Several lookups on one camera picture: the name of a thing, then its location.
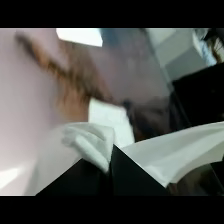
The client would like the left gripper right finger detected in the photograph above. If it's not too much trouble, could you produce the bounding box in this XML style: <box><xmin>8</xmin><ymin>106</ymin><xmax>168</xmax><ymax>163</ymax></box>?
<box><xmin>109</xmin><ymin>144</ymin><xmax>170</xmax><ymax>197</ymax></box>

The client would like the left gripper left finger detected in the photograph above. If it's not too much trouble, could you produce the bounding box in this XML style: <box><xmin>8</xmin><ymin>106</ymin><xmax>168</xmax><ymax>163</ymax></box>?
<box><xmin>35</xmin><ymin>157</ymin><xmax>111</xmax><ymax>197</ymax></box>

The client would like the white shirt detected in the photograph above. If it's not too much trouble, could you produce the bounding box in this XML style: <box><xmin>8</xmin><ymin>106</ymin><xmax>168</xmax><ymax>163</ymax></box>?
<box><xmin>23</xmin><ymin>120</ymin><xmax>224</xmax><ymax>197</ymax></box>

